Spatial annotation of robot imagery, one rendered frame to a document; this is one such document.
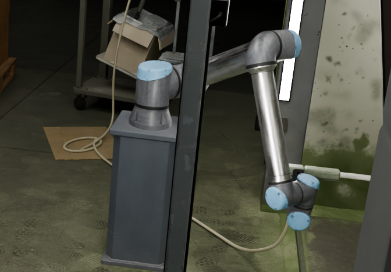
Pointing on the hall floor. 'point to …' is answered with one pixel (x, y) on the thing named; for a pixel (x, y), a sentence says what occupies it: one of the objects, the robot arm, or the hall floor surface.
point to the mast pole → (188, 122)
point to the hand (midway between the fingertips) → (295, 175)
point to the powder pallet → (7, 72)
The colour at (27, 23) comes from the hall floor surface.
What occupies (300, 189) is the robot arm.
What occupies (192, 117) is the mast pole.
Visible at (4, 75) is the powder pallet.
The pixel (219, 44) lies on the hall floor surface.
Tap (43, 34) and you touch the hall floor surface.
